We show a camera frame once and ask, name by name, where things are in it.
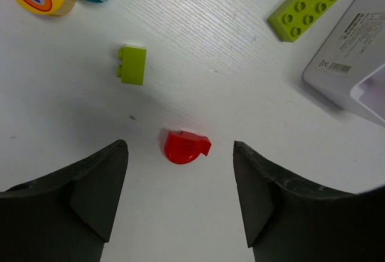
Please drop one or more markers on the left white divided container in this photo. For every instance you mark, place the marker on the left white divided container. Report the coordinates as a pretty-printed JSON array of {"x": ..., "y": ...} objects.
[{"x": 349, "y": 67}]

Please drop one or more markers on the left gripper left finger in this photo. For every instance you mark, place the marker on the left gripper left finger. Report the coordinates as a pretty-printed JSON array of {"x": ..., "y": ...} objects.
[{"x": 67, "y": 215}]

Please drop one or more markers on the small lime green lego brick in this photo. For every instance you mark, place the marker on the small lime green lego brick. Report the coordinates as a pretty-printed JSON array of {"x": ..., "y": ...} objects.
[{"x": 131, "y": 70}]

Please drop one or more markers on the small red curved lego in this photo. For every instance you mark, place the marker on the small red curved lego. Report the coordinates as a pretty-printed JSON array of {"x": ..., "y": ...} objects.
[{"x": 182, "y": 147}]

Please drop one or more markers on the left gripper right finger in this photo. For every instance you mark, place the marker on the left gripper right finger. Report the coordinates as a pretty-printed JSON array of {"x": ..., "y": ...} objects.
[{"x": 289, "y": 218}]

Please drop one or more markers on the lime green lego plate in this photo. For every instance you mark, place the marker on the lime green lego plate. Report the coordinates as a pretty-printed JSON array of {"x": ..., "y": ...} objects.
[{"x": 294, "y": 17}]

